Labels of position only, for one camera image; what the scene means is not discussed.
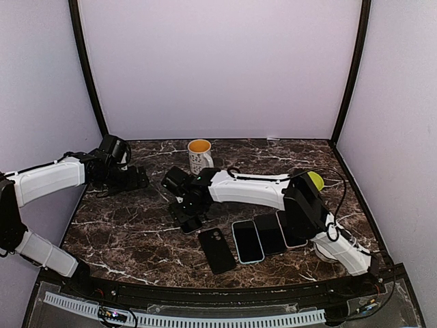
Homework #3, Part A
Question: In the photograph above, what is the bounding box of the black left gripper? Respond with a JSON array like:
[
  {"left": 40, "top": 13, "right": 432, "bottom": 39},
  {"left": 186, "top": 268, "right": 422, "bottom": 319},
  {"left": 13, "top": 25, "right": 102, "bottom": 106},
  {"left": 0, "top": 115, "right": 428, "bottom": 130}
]
[{"left": 97, "top": 164, "right": 149, "bottom": 196}]

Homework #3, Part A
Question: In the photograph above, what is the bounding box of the black smartphone bottom stack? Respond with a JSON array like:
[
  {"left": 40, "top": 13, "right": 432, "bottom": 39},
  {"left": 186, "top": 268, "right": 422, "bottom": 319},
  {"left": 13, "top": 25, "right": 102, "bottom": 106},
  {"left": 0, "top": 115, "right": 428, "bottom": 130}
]
[{"left": 180, "top": 217, "right": 203, "bottom": 234}]

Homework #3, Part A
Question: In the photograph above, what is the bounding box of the black phone case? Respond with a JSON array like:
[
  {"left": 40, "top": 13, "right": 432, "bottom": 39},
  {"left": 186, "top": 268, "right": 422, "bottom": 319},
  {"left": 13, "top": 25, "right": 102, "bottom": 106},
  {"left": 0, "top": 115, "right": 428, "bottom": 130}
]
[{"left": 198, "top": 228, "right": 236, "bottom": 275}]

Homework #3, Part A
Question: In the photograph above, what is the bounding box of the light blue phone case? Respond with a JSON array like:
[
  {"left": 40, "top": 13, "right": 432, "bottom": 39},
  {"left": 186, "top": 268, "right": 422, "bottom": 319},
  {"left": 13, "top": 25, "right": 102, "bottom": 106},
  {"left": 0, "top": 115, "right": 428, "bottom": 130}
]
[{"left": 231, "top": 219, "right": 266, "bottom": 264}]

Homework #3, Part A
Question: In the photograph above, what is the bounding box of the purple-edged black smartphone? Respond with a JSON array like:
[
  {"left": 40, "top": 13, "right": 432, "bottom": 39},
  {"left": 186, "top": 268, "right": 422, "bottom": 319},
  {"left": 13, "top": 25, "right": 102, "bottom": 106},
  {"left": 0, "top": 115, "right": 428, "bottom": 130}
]
[{"left": 254, "top": 214, "right": 286, "bottom": 256}]

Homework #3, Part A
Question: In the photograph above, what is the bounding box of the pink phone case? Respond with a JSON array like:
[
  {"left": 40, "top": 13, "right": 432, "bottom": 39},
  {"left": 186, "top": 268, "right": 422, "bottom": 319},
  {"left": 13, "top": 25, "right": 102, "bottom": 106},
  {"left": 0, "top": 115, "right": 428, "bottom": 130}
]
[{"left": 275, "top": 210, "right": 309, "bottom": 249}]

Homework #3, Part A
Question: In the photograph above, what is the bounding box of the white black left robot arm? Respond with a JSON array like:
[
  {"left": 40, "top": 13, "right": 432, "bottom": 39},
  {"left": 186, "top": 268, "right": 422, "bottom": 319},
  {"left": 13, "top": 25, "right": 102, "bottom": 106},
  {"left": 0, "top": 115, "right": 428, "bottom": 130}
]
[{"left": 1, "top": 151, "right": 149, "bottom": 298}]

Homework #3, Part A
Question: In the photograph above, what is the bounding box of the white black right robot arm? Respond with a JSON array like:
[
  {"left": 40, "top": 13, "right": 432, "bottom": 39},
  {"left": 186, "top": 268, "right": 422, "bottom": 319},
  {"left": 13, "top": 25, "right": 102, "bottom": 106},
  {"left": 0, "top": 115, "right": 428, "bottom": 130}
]
[{"left": 161, "top": 167, "right": 379, "bottom": 297}]

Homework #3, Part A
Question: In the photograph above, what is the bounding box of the white floral mug yellow inside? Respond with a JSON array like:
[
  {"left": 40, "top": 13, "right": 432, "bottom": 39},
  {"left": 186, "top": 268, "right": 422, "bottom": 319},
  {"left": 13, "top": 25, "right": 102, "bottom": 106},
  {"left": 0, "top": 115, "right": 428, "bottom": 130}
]
[{"left": 188, "top": 139, "right": 214, "bottom": 175}]

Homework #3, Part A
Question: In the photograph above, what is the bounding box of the lime green bowl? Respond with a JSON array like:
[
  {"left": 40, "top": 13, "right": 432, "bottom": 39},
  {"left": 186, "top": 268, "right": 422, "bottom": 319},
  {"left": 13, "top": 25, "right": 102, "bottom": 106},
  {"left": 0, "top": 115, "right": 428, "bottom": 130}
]
[{"left": 307, "top": 171, "right": 325, "bottom": 191}]

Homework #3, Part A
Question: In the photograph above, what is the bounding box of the white scalloped dish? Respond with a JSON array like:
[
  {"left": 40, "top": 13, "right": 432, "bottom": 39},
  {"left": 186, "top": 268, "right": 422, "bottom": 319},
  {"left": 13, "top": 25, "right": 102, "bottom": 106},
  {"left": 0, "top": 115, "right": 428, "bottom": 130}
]
[{"left": 313, "top": 243, "right": 337, "bottom": 263}]

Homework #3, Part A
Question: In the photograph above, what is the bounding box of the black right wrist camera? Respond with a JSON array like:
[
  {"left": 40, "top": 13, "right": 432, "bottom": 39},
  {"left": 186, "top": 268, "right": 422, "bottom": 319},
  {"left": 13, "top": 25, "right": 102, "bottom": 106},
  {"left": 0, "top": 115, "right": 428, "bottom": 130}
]
[{"left": 161, "top": 166, "right": 194, "bottom": 197}]

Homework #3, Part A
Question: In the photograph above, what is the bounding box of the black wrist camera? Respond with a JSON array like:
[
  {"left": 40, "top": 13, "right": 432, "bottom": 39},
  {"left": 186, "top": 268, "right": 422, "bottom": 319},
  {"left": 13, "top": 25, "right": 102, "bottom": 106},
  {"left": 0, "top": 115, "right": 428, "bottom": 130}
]
[
  {"left": 98, "top": 134, "right": 132, "bottom": 168},
  {"left": 161, "top": 166, "right": 194, "bottom": 197}
]

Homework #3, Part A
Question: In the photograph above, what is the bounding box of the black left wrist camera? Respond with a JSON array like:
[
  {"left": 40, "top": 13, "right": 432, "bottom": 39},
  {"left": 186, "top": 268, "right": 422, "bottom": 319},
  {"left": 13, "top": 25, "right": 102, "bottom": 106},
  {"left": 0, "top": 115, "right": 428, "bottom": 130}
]
[{"left": 98, "top": 134, "right": 132, "bottom": 168}]

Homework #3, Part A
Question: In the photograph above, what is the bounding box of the white slotted cable duct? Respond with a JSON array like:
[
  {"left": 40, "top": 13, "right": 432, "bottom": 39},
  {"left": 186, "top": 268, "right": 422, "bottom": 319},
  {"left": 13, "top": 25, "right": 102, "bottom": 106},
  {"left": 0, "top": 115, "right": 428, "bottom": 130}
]
[{"left": 43, "top": 292, "right": 326, "bottom": 327}]

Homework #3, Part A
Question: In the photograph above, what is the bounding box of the black left corner post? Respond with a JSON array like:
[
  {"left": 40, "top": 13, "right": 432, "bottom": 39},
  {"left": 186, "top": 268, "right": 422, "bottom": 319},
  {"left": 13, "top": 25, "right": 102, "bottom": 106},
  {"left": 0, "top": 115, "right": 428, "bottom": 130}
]
[{"left": 68, "top": 0, "right": 109, "bottom": 137}]

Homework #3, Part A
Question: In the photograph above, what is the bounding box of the black corner post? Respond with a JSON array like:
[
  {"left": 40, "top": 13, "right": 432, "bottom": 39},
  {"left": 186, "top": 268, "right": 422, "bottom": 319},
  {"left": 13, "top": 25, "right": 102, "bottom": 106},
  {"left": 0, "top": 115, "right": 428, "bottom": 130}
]
[
  {"left": 68, "top": 0, "right": 109, "bottom": 137},
  {"left": 330, "top": 0, "right": 371, "bottom": 148}
]

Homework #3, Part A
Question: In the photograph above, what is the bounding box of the black front table rail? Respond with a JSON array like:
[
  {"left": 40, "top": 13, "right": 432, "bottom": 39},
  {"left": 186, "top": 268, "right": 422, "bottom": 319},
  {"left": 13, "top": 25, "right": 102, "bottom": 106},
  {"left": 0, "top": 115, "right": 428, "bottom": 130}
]
[{"left": 37, "top": 264, "right": 407, "bottom": 308}]

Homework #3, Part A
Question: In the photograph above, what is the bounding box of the black right corner post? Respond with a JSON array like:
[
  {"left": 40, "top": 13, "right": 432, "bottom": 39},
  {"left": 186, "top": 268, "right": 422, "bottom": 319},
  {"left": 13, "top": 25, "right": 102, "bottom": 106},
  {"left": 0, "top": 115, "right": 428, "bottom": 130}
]
[{"left": 330, "top": 0, "right": 371, "bottom": 148}]

